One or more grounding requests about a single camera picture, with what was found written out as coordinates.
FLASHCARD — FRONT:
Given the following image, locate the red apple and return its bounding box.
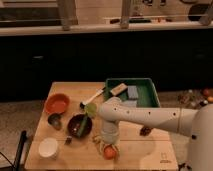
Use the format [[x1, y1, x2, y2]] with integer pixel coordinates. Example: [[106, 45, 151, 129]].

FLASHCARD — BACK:
[[103, 146, 117, 160]]

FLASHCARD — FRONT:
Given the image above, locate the grey sponge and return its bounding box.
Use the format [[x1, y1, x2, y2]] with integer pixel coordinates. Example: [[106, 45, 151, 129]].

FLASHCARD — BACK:
[[122, 100, 137, 107]]

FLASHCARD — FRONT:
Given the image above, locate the white handled brush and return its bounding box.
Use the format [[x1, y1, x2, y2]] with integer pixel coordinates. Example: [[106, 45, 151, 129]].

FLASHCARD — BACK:
[[79, 87, 106, 109]]

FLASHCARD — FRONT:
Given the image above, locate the wooden block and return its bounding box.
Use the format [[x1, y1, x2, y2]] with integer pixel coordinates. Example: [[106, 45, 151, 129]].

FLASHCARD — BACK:
[[110, 83, 127, 96]]

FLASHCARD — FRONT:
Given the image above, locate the yellow banana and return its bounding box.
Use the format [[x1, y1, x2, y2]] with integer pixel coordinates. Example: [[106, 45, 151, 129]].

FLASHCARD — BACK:
[[92, 135, 102, 144]]

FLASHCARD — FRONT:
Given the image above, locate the metal cup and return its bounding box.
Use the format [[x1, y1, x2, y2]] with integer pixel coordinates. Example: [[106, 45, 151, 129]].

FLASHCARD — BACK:
[[48, 113, 62, 130]]

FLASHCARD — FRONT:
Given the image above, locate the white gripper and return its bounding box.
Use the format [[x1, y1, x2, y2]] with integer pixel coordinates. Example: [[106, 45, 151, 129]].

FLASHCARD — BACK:
[[99, 131, 120, 159]]

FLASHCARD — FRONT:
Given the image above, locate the orange bowl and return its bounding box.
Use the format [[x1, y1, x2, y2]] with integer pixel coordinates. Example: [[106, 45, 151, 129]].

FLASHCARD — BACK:
[[44, 93, 70, 114]]

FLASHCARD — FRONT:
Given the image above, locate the white cup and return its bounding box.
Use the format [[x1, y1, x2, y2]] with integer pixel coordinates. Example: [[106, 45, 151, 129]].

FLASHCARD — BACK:
[[38, 138, 59, 158]]

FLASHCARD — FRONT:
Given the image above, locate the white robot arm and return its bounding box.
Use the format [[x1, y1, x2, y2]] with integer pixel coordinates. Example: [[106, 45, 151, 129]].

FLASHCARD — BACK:
[[98, 97, 213, 171]]

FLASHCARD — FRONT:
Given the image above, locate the dark grape bunch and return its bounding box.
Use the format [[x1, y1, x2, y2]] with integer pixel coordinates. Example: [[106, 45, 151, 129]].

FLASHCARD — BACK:
[[140, 126, 152, 136]]

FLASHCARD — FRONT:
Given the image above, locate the small dark object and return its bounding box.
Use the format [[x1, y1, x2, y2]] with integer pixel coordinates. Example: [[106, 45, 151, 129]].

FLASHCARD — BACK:
[[65, 136, 72, 145]]

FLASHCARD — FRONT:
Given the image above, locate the green plastic tray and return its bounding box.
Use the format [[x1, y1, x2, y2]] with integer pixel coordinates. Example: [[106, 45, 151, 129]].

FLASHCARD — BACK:
[[104, 78, 160, 107]]

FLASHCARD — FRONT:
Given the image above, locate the black pole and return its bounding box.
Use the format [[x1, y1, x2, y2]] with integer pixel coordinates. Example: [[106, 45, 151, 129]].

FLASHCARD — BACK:
[[12, 130, 27, 171]]

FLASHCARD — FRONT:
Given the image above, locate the green spatula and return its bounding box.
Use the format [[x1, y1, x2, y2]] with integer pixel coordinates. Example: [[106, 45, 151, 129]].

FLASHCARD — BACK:
[[77, 103, 97, 137]]

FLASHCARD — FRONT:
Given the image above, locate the dark brown bowl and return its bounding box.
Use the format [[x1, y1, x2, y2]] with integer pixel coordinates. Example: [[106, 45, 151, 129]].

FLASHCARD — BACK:
[[67, 114, 93, 139]]

